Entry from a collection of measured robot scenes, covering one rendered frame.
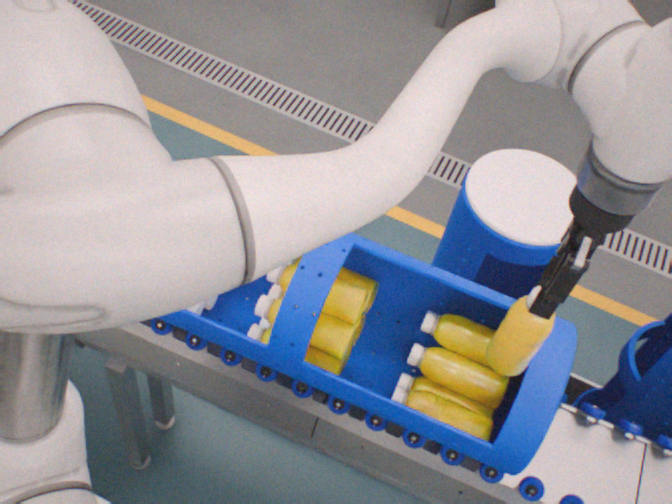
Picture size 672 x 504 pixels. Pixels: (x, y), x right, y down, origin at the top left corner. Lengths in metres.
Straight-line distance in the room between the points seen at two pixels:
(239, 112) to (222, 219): 2.76
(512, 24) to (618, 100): 0.13
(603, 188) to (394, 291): 0.70
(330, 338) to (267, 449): 1.14
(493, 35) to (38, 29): 0.43
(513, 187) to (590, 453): 0.59
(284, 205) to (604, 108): 0.39
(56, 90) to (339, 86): 2.92
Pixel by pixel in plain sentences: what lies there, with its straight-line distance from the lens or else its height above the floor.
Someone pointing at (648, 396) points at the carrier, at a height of 0.61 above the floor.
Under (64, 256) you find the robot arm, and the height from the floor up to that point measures 1.85.
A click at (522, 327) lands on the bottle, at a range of 1.10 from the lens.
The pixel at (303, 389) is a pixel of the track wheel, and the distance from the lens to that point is 1.44.
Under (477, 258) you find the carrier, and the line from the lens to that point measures 1.74.
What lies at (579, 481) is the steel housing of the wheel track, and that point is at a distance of 1.55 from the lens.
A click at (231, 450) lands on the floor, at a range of 2.43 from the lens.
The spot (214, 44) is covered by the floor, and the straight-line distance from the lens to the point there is 3.61.
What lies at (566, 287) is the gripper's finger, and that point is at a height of 1.52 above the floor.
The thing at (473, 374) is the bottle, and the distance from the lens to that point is 1.38.
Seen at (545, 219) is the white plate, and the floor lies 1.04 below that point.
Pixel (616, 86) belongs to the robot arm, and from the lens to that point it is 0.81.
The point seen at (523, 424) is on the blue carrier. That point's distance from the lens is 1.26.
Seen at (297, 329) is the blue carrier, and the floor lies 1.17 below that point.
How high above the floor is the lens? 2.25
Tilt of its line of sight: 53 degrees down
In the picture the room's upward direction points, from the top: 12 degrees clockwise
